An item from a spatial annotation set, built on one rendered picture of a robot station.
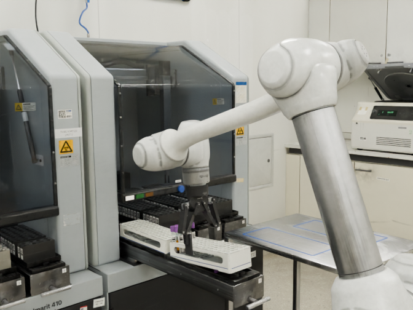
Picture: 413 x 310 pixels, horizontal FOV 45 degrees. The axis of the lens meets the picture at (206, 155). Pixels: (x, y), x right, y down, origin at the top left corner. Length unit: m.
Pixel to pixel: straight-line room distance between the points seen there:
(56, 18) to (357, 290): 2.36
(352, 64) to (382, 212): 2.73
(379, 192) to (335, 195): 2.79
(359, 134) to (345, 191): 2.83
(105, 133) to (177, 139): 0.47
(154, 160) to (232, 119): 0.26
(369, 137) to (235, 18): 1.33
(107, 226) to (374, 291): 1.10
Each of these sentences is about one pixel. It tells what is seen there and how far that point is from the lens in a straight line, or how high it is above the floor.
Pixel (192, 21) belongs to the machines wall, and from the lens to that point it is 3.60.
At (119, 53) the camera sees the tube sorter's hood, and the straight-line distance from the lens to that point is 2.19.
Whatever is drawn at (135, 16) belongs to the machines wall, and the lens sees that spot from 3.32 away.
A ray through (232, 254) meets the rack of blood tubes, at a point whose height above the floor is 0.89.
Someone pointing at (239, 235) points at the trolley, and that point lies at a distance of 1.97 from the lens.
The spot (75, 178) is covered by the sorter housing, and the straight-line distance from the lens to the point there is 1.83.
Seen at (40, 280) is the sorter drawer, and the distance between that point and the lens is 1.75.
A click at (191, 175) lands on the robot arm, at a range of 1.63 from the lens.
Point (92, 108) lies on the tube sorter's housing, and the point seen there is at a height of 1.32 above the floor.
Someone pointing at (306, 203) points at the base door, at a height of 0.41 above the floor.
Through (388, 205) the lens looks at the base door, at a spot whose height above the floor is 0.52.
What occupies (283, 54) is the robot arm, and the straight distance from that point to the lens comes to 1.11.
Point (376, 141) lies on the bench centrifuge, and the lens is 3.88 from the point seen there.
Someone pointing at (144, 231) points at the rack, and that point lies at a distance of 1.89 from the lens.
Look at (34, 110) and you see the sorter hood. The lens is 1.73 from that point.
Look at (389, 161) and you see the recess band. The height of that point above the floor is 0.84.
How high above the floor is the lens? 1.39
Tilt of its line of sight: 8 degrees down
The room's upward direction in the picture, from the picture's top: 1 degrees counter-clockwise
